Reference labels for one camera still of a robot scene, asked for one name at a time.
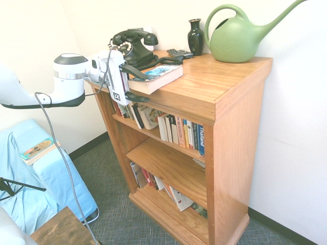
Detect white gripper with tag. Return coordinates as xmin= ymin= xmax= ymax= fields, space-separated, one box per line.
xmin=101 ymin=50 xmax=151 ymax=107

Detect thick blue paperback book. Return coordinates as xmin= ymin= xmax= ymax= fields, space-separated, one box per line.
xmin=127 ymin=63 xmax=184 ymax=95

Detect thin white leaning books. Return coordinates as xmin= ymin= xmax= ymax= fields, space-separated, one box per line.
xmin=162 ymin=181 xmax=176 ymax=203

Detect greenish spine book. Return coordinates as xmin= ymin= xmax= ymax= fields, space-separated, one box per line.
xmin=125 ymin=103 xmax=135 ymax=120

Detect striped spine book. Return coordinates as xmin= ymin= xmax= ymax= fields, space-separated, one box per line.
xmin=118 ymin=102 xmax=130 ymax=119

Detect black rotary telephone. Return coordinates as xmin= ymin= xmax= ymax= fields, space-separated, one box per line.
xmin=111 ymin=38 xmax=159 ymax=70

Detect dark red book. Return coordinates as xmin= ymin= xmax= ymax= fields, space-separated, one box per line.
xmin=110 ymin=98 xmax=123 ymax=117

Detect paperback with illustrated cover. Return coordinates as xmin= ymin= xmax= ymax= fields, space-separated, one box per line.
xmin=145 ymin=107 xmax=166 ymax=131

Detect black telephone handset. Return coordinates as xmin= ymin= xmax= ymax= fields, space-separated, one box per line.
xmin=112 ymin=29 xmax=159 ymax=47

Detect black remote control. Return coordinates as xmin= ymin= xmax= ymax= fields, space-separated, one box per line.
xmin=176 ymin=49 xmax=194 ymax=60
xmin=166 ymin=48 xmax=185 ymax=61

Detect black and white spine book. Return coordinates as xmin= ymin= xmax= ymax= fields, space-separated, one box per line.
xmin=165 ymin=114 xmax=175 ymax=144

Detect white book with black top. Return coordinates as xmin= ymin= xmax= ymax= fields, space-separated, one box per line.
xmin=169 ymin=115 xmax=180 ymax=145

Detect salmon Washington book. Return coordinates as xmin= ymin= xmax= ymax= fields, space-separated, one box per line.
xmin=175 ymin=116 xmax=187 ymax=149

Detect yellow and white book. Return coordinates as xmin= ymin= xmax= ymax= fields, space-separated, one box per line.
xmin=182 ymin=119 xmax=191 ymax=150

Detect white and green book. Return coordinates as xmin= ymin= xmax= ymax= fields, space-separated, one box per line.
xmin=186 ymin=120 xmax=195 ymax=150

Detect black glossy vase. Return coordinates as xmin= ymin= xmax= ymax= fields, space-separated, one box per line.
xmin=187 ymin=18 xmax=204 ymax=57

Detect black baseboard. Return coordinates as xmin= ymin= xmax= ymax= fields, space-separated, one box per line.
xmin=67 ymin=131 xmax=110 ymax=162
xmin=248 ymin=206 xmax=327 ymax=245

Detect dark navy book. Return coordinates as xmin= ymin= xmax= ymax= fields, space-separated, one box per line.
xmin=192 ymin=122 xmax=200 ymax=152

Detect blue Thailand book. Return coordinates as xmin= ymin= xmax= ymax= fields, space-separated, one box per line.
xmin=197 ymin=124 xmax=206 ymax=157

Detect brown hardcover book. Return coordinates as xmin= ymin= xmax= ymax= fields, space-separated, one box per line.
xmin=129 ymin=161 xmax=143 ymax=189

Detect large tan book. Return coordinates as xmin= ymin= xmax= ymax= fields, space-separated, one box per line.
xmin=137 ymin=165 xmax=149 ymax=189

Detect dark orange book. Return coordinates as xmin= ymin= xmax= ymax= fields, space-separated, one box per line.
xmin=148 ymin=172 xmax=158 ymax=190

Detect plain white book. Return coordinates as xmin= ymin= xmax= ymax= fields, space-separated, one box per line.
xmin=154 ymin=176 xmax=165 ymax=191

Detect flat pale booklet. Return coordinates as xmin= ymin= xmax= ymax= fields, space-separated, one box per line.
xmin=192 ymin=157 xmax=206 ymax=169

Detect wooden bookshelf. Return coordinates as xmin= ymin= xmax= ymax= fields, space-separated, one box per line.
xmin=86 ymin=50 xmax=273 ymax=245

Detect green plastic watering can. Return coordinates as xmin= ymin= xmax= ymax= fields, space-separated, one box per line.
xmin=204 ymin=0 xmax=310 ymax=64

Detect teal cover paperback book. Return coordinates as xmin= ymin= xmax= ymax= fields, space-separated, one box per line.
xmin=19 ymin=136 xmax=62 ymax=166

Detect white book with red lips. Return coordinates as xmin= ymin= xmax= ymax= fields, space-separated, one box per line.
xmin=169 ymin=186 xmax=195 ymax=212

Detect blue covered couch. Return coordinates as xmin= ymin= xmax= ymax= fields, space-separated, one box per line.
xmin=0 ymin=118 xmax=99 ymax=236

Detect white chair base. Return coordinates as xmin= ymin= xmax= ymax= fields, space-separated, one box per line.
xmin=82 ymin=206 xmax=100 ymax=226

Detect flat book with dark spine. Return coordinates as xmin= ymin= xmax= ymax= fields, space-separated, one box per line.
xmin=189 ymin=202 xmax=208 ymax=221

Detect black tripod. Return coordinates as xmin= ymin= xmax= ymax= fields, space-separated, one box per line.
xmin=0 ymin=177 xmax=48 ymax=203

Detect dark wooden table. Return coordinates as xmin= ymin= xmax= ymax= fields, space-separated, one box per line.
xmin=30 ymin=206 xmax=103 ymax=245

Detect white rounded casing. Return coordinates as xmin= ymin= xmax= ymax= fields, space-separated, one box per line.
xmin=0 ymin=206 xmax=39 ymax=245

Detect black coiled phone cord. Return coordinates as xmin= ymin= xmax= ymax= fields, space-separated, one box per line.
xmin=132 ymin=54 xmax=184 ymax=71

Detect white wrist camera unit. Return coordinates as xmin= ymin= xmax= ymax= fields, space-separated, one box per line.
xmin=87 ymin=52 xmax=110 ymax=86

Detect grey cable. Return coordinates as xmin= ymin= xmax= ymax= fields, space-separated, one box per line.
xmin=34 ymin=45 xmax=114 ymax=245

